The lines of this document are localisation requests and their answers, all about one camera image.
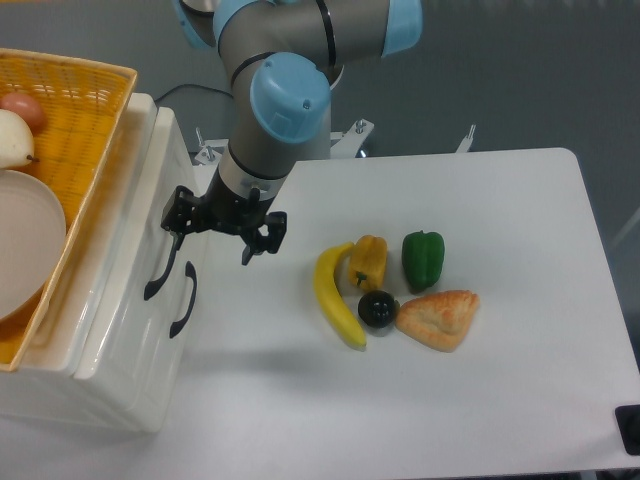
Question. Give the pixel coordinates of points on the beige round plate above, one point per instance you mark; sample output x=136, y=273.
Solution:
x=33, y=232

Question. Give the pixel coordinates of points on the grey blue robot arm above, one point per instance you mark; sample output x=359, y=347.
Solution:
x=277, y=55

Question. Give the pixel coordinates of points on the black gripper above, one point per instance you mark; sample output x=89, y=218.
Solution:
x=223, y=210

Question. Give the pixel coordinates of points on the yellow woven basket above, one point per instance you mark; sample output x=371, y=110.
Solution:
x=84, y=101

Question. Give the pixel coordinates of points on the green bell pepper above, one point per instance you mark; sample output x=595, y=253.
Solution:
x=422, y=256

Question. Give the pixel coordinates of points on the yellow bell pepper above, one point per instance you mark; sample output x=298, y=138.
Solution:
x=367, y=263

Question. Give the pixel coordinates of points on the black corner object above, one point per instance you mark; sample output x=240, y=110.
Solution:
x=628, y=420

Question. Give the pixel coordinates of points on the yellow banana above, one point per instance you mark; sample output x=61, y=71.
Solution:
x=336, y=311

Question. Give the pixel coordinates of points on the red apple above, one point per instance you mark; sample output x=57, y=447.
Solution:
x=28, y=108

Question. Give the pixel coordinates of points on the golden triangular pastry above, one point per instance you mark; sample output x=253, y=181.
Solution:
x=440, y=320

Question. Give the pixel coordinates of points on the white plastic drawer cabinet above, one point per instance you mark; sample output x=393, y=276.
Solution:
x=43, y=387

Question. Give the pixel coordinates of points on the white pear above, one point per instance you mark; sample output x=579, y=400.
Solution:
x=16, y=143

